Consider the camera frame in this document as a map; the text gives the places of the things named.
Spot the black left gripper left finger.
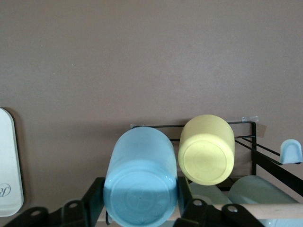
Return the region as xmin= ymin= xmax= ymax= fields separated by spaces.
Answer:
xmin=4 ymin=177 xmax=108 ymax=227

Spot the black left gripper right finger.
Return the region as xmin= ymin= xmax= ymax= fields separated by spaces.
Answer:
xmin=175 ymin=176 xmax=263 ymax=227

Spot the light blue cup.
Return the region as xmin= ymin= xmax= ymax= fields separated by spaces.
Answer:
xmin=103 ymin=126 xmax=179 ymax=227

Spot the yellow cup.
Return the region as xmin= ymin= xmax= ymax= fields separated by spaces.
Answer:
xmin=178 ymin=114 xmax=236 ymax=186

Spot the pale grey cup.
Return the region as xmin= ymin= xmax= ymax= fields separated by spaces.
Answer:
xmin=228 ymin=175 xmax=303 ymax=227

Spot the beige rectangular tray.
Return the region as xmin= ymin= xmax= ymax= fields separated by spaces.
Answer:
xmin=0 ymin=107 xmax=25 ymax=217

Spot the black wire cup rack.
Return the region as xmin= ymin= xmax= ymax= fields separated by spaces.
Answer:
xmin=98 ymin=120 xmax=303 ymax=227

